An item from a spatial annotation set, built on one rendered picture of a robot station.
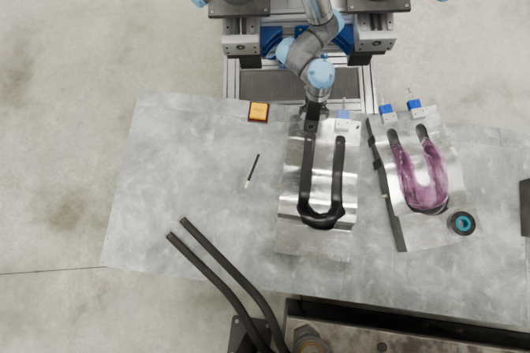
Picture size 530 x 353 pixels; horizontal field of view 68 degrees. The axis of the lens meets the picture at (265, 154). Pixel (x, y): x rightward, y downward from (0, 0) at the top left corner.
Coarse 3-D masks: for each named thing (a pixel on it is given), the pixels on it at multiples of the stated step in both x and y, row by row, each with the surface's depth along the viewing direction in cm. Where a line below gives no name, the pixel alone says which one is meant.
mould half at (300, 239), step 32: (320, 128) 144; (352, 128) 144; (288, 160) 142; (320, 160) 142; (352, 160) 141; (288, 192) 135; (320, 192) 135; (352, 192) 136; (288, 224) 139; (352, 224) 133; (320, 256) 136
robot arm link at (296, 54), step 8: (304, 32) 116; (288, 40) 115; (296, 40) 116; (304, 40) 114; (312, 40) 115; (280, 48) 115; (288, 48) 114; (296, 48) 114; (304, 48) 114; (312, 48) 115; (320, 48) 117; (280, 56) 116; (288, 56) 114; (296, 56) 114; (304, 56) 113; (312, 56) 114; (288, 64) 116; (296, 64) 114; (304, 64) 113; (296, 72) 116
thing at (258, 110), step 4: (252, 104) 153; (256, 104) 153; (260, 104) 153; (264, 104) 153; (252, 108) 153; (256, 108) 153; (260, 108) 153; (264, 108) 153; (252, 112) 153; (256, 112) 153; (260, 112) 152; (264, 112) 152; (252, 116) 152; (256, 116) 152; (260, 116) 152; (264, 116) 152
